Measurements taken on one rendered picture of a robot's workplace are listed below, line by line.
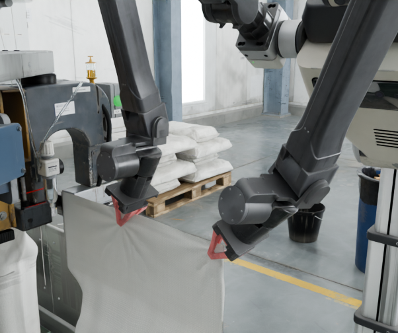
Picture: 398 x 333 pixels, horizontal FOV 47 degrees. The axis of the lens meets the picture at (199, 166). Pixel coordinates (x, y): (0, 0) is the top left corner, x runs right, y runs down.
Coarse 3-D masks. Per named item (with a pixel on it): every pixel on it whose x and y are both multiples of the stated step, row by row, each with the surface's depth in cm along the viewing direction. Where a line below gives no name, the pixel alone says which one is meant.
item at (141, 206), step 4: (144, 200) 97; (136, 204) 93; (140, 204) 94; (144, 204) 96; (120, 208) 92; (128, 208) 91; (132, 208) 92; (136, 208) 94; (140, 208) 95; (144, 208) 96; (124, 212) 91; (128, 212) 92; (140, 212) 98
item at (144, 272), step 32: (64, 192) 111; (64, 224) 114; (96, 224) 105; (128, 224) 98; (160, 224) 91; (96, 256) 108; (128, 256) 100; (160, 256) 93; (192, 256) 86; (96, 288) 109; (128, 288) 103; (160, 288) 95; (192, 288) 88; (96, 320) 104; (128, 320) 99; (160, 320) 95; (192, 320) 90
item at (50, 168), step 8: (40, 144) 101; (48, 144) 101; (48, 152) 102; (40, 160) 102; (48, 160) 102; (56, 160) 103; (40, 168) 103; (48, 168) 102; (56, 168) 103; (40, 176) 105; (48, 176) 103; (56, 176) 105
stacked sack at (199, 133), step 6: (174, 126) 463; (180, 126) 466; (186, 126) 462; (192, 126) 458; (198, 126) 460; (204, 126) 460; (210, 126) 463; (174, 132) 450; (180, 132) 447; (186, 132) 444; (192, 132) 440; (198, 132) 443; (204, 132) 450; (210, 132) 456; (216, 132) 464; (192, 138) 438; (198, 138) 439; (204, 138) 447; (210, 138) 455
